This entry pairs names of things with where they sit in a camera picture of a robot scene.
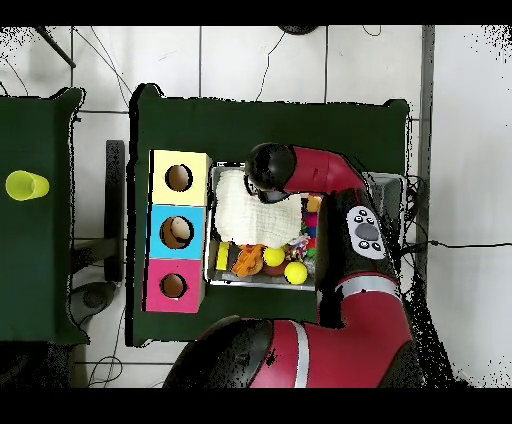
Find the cream waffle cloth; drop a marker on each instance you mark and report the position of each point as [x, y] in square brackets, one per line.
[252, 220]

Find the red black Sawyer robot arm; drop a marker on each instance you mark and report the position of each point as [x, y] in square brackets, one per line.
[360, 320]

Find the shallow clear mesh bin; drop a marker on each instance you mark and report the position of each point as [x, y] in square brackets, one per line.
[210, 272]

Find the wooden box with three holes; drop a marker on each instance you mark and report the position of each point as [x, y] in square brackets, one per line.
[178, 216]

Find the yellow smiley ball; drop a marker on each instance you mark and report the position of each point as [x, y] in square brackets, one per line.
[274, 257]

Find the orange building block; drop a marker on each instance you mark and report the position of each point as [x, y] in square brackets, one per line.
[248, 260]

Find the small yellow block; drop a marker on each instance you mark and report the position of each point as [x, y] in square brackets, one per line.
[222, 256]

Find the plain yellow ball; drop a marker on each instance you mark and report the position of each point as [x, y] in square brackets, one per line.
[295, 273]

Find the dark green table cloth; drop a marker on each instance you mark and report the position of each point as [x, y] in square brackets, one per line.
[176, 120]

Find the black panel on stand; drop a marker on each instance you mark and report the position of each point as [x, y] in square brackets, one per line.
[115, 208]

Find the black round base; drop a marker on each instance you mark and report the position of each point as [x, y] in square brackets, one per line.
[298, 29]

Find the side table with green cloth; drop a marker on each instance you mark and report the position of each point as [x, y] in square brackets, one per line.
[32, 264]

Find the yellow-green plastic cup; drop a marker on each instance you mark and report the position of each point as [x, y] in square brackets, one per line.
[24, 185]

